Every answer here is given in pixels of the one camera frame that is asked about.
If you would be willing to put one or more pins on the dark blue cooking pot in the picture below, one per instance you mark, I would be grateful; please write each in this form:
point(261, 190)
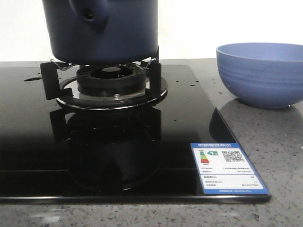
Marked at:
point(102, 31)

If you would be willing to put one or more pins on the light blue ceramic bowl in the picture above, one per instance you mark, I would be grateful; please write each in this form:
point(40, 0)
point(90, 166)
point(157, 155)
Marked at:
point(266, 75)

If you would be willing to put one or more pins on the black metal pot support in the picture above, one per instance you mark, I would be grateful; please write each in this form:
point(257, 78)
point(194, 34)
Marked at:
point(68, 92)

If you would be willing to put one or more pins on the black gas burner head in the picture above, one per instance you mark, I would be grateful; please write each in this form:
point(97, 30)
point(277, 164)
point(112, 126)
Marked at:
point(103, 80)

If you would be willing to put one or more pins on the black glass gas stove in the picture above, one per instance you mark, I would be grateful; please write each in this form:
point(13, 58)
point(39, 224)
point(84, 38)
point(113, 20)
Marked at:
point(142, 155)

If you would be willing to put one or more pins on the blue energy efficiency label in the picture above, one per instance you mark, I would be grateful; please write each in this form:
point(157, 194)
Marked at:
point(225, 169)

